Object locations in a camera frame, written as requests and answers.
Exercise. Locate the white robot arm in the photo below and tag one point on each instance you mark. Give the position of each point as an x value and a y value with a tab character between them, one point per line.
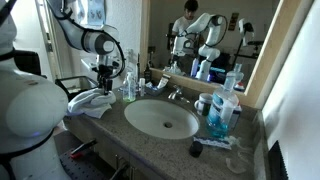
30	107

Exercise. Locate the dark slim bottle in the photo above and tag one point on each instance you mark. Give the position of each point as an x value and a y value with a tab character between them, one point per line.
147	74

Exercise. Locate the chrome faucet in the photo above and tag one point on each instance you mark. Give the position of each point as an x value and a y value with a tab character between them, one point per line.
178	95

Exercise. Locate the green hand soap pump bottle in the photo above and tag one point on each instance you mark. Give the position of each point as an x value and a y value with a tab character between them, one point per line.
129	88

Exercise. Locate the white mug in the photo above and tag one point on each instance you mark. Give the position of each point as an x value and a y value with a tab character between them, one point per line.
202	105

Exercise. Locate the tray of toiletries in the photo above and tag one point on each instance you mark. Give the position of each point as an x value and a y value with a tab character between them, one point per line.
156	90

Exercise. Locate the white oval sink basin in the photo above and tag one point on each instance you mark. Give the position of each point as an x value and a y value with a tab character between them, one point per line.
162	119

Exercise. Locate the clear plastic wrapper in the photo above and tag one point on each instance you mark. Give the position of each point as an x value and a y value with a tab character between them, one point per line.
242	161

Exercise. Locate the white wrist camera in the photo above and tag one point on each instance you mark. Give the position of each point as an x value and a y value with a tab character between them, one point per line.
89	64

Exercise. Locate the black comb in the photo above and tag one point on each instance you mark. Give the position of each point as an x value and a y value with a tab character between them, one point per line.
276	163

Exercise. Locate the black trash bin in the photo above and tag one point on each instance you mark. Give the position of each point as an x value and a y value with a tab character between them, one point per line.
73	86

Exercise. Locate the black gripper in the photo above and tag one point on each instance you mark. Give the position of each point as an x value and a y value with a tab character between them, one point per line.
104	77

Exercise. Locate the red handled tool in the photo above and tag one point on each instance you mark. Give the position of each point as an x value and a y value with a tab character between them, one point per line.
76	153

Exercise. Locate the small white bottle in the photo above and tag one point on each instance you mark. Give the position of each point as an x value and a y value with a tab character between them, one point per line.
142	86

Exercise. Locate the white deodorant stick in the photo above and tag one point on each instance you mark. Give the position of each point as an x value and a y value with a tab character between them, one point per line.
235	116

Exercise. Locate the small black round cap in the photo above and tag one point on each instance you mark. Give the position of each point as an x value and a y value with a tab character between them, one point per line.
195	149

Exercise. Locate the blue mouthwash bottle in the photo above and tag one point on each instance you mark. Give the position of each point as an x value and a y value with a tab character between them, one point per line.
224	102

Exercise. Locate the blue white toothpaste tube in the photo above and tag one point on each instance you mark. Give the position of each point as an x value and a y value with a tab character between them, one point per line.
213	142

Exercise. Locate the white towel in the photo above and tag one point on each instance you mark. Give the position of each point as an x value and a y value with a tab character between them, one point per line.
92	103

